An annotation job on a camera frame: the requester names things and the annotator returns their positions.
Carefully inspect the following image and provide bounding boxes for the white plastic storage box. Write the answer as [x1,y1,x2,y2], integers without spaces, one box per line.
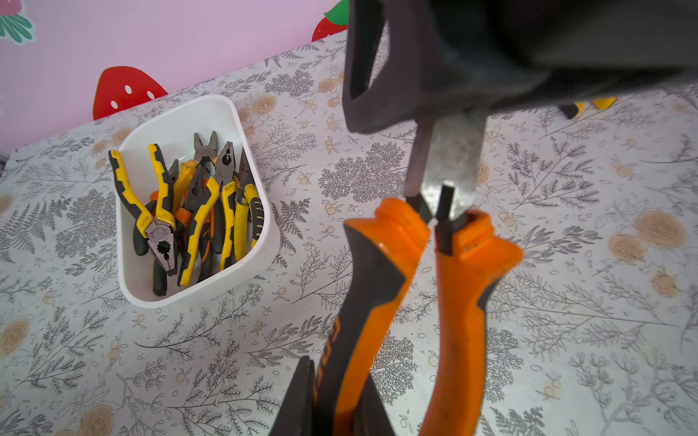
[115,94,280,309]

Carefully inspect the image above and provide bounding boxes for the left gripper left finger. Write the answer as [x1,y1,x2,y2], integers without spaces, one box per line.
[269,356,316,436]

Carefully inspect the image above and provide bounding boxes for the orange black Greener pliers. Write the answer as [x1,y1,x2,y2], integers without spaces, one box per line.
[313,109,524,435]

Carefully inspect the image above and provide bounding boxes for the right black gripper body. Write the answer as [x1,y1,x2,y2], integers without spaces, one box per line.
[381,0,698,110]

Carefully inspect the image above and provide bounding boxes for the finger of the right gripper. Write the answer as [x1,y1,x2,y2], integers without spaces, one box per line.
[343,1,545,134]

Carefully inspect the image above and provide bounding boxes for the yellow black flat-nose pliers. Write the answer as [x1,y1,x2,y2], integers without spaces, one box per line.
[109,144,179,296]

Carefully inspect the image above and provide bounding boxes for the yellow striped needle-nose pliers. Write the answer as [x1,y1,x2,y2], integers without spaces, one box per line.
[212,142,238,271]

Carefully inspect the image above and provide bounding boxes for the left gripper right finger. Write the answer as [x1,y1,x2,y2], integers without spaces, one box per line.
[354,375,396,436]

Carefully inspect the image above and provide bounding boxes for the yellow black combination pliers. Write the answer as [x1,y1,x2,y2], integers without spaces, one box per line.
[558,97,617,120]

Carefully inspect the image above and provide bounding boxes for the orange black long-nose pliers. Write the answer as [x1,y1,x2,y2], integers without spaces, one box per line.
[234,150,265,260]

